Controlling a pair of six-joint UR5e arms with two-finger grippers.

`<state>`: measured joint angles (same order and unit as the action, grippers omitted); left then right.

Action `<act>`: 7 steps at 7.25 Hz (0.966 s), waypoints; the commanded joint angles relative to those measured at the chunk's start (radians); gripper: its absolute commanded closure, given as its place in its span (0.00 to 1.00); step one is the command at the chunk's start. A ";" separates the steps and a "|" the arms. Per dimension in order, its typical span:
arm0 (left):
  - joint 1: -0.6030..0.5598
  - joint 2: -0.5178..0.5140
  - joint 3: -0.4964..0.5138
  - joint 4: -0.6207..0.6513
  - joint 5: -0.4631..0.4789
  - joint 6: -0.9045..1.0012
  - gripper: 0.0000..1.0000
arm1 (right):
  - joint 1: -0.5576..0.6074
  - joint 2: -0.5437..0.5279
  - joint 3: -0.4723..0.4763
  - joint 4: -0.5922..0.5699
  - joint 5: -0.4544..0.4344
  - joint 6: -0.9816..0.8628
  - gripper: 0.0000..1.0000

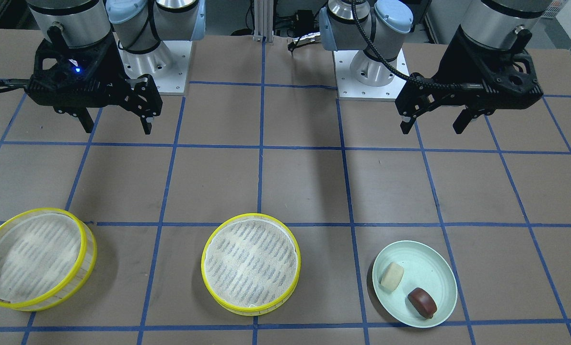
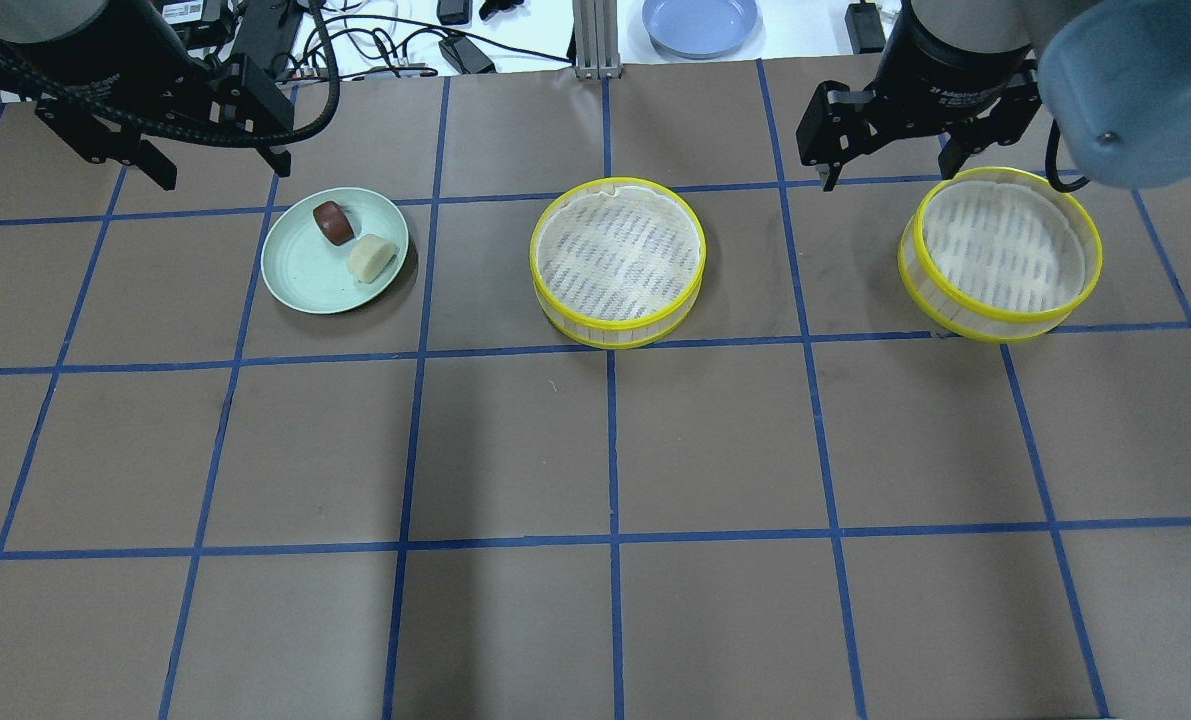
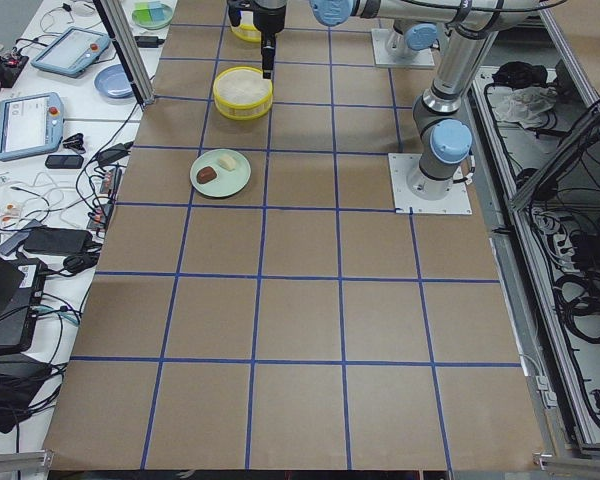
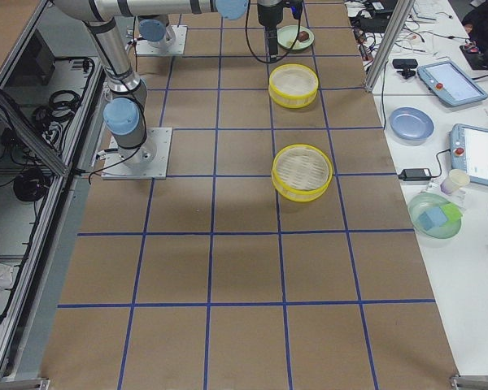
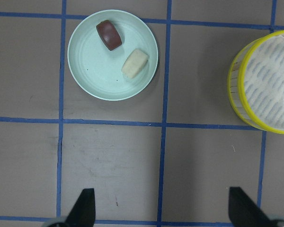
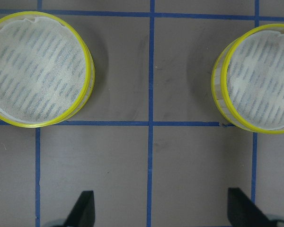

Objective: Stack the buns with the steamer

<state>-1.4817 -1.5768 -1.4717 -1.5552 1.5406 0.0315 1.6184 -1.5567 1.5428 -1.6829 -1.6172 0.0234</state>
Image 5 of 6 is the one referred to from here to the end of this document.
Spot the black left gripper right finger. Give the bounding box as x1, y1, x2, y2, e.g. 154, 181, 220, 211
228, 187, 277, 227

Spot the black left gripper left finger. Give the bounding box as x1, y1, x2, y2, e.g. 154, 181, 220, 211
64, 188, 95, 227

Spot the yellow rimmed steamer basket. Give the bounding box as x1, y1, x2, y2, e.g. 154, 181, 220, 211
227, 36, 283, 134

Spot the brown bun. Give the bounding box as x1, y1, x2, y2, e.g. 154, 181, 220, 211
96, 20, 122, 51

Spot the white steamer cloth liner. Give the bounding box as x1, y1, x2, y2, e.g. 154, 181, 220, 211
242, 31, 284, 134

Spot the light green round plate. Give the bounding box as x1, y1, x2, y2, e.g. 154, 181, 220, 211
67, 9, 159, 101

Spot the white bun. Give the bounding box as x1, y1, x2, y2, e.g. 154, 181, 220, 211
121, 49, 149, 79

